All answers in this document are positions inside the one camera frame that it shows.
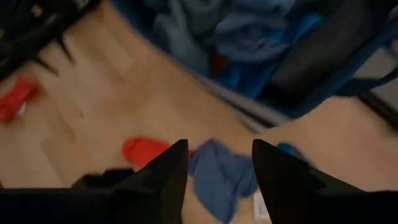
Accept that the dark grey garment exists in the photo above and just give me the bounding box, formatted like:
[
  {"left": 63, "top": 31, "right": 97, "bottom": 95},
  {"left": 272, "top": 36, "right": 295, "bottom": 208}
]
[{"left": 261, "top": 0, "right": 392, "bottom": 105}]

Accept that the maroon garment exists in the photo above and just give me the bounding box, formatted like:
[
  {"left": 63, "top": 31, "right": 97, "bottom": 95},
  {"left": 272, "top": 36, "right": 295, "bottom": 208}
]
[{"left": 210, "top": 51, "right": 229, "bottom": 77}]

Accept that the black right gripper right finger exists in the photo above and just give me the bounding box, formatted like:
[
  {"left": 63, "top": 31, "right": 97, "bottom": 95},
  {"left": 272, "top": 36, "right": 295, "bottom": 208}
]
[{"left": 251, "top": 138, "right": 369, "bottom": 224}]

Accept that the grey-teal shirt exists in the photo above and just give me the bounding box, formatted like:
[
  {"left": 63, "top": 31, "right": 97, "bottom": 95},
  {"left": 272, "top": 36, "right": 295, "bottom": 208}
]
[{"left": 152, "top": 0, "right": 224, "bottom": 75}]

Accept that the bright blue garment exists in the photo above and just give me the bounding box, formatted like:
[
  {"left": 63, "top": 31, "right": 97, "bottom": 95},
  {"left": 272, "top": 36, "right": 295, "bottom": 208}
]
[{"left": 217, "top": 12, "right": 324, "bottom": 99}]

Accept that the red sock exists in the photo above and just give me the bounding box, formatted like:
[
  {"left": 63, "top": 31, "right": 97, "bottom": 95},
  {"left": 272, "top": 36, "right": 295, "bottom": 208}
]
[
  {"left": 0, "top": 76, "right": 40, "bottom": 125},
  {"left": 121, "top": 136, "right": 195, "bottom": 170}
]

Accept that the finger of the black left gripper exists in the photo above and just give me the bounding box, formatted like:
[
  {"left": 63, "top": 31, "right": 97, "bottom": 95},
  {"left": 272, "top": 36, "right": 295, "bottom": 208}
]
[
  {"left": 57, "top": 33, "right": 77, "bottom": 67},
  {"left": 33, "top": 55, "right": 60, "bottom": 77}
]

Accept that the slate blue cloth white tag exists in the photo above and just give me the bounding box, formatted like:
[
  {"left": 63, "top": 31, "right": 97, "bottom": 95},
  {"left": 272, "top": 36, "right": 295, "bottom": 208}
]
[{"left": 188, "top": 139, "right": 272, "bottom": 224}]

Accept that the dusty blue cloth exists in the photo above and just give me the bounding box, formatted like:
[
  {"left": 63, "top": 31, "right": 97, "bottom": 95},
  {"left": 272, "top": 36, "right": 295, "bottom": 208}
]
[{"left": 214, "top": 0, "right": 296, "bottom": 63}]

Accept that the black aluminium table frame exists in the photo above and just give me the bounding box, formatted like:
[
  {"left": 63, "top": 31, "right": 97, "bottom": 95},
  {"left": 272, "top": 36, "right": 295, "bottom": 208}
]
[{"left": 357, "top": 91, "right": 398, "bottom": 130}]

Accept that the teal blue sock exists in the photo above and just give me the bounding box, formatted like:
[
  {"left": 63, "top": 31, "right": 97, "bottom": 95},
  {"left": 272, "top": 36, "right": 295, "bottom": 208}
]
[{"left": 277, "top": 142, "right": 312, "bottom": 167}]

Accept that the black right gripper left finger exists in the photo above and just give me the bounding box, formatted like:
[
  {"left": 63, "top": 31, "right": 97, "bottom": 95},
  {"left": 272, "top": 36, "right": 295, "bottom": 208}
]
[{"left": 111, "top": 139, "right": 190, "bottom": 224}]

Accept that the black underwear printed waistband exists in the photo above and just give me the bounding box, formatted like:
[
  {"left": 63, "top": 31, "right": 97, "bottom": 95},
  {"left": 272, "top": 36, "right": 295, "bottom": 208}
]
[{"left": 72, "top": 167, "right": 135, "bottom": 190}]

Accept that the navy white striped fabric bin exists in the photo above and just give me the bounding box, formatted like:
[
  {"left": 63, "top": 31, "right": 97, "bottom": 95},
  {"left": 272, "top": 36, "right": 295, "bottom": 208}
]
[{"left": 110, "top": 0, "right": 398, "bottom": 133}]

